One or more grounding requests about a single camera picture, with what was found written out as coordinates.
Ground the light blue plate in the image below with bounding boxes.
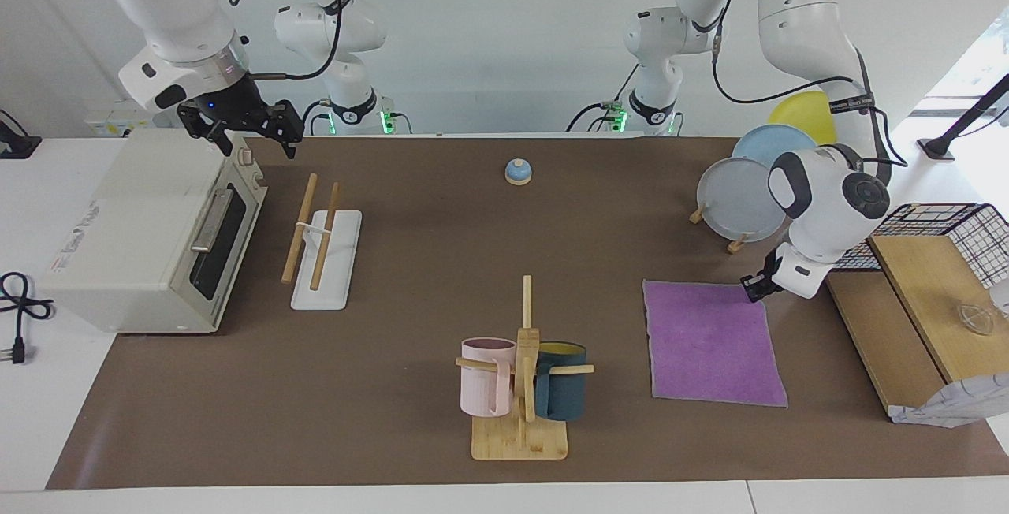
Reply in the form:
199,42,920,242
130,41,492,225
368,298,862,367
732,124,821,169

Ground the wooden two-tier shelf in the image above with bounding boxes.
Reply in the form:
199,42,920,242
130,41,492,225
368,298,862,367
822,234,1009,420

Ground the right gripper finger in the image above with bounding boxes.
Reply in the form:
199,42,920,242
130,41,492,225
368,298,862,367
178,104,234,157
264,101,304,158

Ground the clear glass lid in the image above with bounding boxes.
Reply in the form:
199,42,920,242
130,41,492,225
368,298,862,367
958,301,996,335

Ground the black desk clamp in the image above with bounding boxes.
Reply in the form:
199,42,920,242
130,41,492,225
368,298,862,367
0,110,42,160

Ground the brown table mat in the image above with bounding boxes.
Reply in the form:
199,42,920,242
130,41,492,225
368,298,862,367
46,136,1009,490

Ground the white power strip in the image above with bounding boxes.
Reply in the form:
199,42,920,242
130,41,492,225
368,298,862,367
85,100,158,138

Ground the white patterned cloth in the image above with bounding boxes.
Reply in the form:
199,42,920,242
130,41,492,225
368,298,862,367
889,374,1009,428

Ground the white wooden towel rack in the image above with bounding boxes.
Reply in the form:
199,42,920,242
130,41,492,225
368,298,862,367
281,173,363,311

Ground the black power cable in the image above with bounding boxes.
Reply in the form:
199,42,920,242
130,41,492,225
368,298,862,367
0,272,54,365

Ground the black wire basket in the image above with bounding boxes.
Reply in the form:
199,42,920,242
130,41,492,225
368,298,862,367
832,203,1009,290

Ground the yellow plate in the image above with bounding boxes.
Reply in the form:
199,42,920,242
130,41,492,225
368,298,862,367
769,91,836,146

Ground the wooden mug tree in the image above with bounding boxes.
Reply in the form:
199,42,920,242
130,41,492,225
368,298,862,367
455,275,596,461

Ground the grey plate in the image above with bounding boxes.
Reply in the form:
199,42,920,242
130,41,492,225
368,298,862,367
697,157,789,244

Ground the cream toaster oven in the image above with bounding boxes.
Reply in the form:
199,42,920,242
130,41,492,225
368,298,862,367
38,128,269,335

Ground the dark teal mug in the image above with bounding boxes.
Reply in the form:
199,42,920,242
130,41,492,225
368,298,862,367
534,341,589,422

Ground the purple grey towel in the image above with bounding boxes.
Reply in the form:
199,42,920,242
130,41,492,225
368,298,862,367
642,279,789,408

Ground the pink mug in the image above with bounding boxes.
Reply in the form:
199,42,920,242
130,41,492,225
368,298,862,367
460,337,518,418

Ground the wooden plate rack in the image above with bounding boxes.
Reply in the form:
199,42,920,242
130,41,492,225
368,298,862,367
690,205,748,255

